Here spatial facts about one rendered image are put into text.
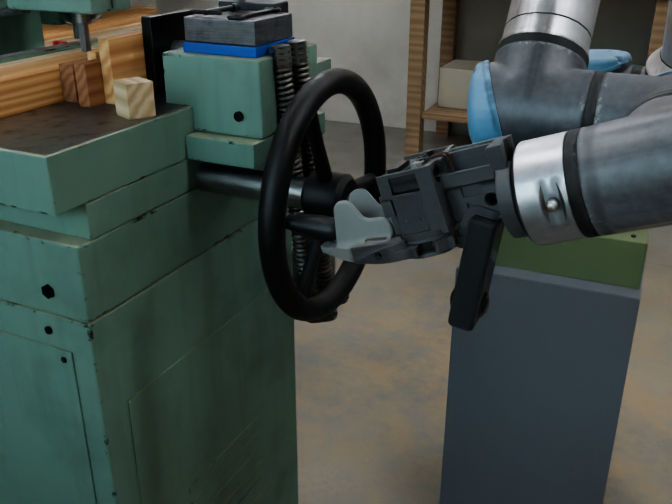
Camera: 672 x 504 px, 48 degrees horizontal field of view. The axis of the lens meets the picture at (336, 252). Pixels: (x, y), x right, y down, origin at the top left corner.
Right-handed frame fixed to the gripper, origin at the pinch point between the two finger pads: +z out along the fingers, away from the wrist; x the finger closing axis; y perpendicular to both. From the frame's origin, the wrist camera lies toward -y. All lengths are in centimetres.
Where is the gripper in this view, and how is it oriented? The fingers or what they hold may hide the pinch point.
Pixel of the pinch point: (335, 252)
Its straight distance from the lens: 75.8
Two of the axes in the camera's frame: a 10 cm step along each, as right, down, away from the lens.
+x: -4.4, 3.7, -8.2
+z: -8.4, 1.5, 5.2
